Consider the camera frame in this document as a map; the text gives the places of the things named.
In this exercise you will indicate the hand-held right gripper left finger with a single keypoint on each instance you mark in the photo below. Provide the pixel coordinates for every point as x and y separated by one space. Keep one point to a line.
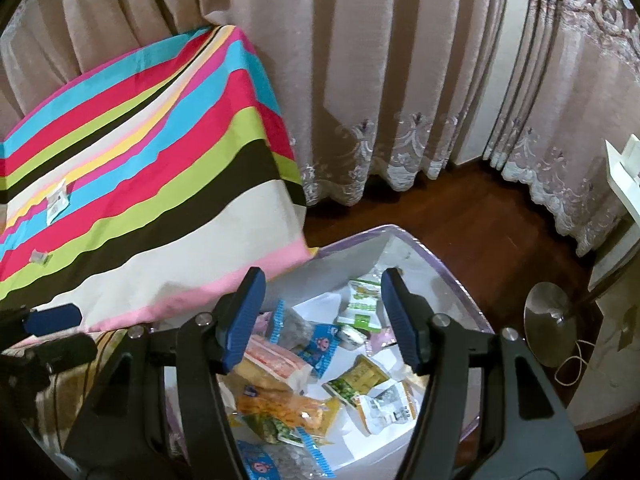
242 320

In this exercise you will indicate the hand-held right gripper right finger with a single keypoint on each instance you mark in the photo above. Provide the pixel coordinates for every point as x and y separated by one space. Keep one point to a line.
400 320

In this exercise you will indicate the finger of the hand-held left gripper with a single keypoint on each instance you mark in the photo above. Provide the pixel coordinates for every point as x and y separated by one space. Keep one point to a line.
70 352
52 319

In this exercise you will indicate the pink snack packet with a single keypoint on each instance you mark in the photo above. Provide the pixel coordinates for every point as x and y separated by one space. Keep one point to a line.
380 342

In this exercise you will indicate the green white snack packet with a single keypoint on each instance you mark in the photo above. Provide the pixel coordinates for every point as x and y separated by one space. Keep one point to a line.
362 305

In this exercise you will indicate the orange striped bread packet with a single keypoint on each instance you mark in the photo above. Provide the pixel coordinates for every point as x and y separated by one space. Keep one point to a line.
272 362

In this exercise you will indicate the green pea snack packet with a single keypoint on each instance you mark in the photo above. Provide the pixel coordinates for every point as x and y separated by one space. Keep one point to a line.
357 377
272 430

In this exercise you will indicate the blue cartoon snack packet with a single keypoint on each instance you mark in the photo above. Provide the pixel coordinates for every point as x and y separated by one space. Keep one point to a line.
320 347
260 460

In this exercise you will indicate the white orange snack packet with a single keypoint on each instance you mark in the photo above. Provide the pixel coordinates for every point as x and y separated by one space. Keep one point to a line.
387 405

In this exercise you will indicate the yellow snack packet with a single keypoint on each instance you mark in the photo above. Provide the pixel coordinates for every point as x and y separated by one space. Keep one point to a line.
285 407

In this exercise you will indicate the white box with purple rim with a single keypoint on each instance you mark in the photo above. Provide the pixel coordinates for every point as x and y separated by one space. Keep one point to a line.
365 440

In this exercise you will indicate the small grey packet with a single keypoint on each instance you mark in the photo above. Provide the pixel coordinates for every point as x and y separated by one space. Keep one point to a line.
41 257

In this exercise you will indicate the small white packet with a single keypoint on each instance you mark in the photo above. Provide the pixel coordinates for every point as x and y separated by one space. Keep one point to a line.
57 202

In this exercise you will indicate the round metal stand base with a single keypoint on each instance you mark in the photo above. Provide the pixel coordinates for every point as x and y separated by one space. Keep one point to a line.
547 325

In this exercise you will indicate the colourful striped blanket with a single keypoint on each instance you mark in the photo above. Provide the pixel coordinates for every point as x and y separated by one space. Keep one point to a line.
150 185

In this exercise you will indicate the white cabinet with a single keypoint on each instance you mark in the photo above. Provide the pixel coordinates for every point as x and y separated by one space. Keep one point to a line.
610 360

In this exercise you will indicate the white wooden rack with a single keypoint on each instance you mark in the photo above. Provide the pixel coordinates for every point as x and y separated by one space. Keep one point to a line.
622 170

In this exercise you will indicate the embroidered lace curtain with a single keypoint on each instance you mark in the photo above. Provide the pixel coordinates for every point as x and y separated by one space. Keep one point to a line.
575 110

